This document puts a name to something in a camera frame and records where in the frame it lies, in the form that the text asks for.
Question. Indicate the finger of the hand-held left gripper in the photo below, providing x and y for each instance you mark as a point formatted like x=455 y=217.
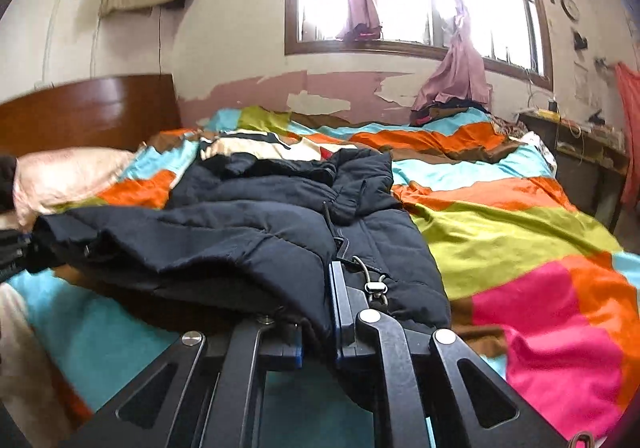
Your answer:
x=12 y=253

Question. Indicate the pink tied curtain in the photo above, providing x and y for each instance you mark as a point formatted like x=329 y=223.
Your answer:
x=456 y=67

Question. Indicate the cream fleece blanket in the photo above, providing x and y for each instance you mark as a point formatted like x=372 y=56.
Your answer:
x=25 y=358

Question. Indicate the black wall ornament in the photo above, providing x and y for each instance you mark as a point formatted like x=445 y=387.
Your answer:
x=580 y=40

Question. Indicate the colourful patchwork bed cover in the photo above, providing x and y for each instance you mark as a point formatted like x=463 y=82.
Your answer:
x=500 y=238

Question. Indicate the cluttered wooden desk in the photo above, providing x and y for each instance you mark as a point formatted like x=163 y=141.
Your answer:
x=585 y=152

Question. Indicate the pale pink floral pillow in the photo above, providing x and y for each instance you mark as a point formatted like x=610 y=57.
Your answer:
x=65 y=183

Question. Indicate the brown wooden headboard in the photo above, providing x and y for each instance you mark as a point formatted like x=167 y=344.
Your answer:
x=85 y=112

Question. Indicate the dark navy padded jacket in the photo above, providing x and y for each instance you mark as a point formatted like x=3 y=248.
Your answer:
x=240 y=238

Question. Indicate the round wall clock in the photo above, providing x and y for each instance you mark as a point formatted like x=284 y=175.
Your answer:
x=570 y=7

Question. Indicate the brown framed window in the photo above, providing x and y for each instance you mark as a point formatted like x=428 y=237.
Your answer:
x=360 y=47

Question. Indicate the pile of dark clothes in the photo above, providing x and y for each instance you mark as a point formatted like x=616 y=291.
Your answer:
x=450 y=107

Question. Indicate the dark clothes heap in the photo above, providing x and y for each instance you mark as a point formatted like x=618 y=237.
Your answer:
x=6 y=183

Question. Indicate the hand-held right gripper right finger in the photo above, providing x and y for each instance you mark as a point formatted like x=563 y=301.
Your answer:
x=342 y=318

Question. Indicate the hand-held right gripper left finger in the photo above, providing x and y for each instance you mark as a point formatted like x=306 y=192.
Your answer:
x=292 y=353

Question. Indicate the orange hanging cloth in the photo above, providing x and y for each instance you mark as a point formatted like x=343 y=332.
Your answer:
x=629 y=127

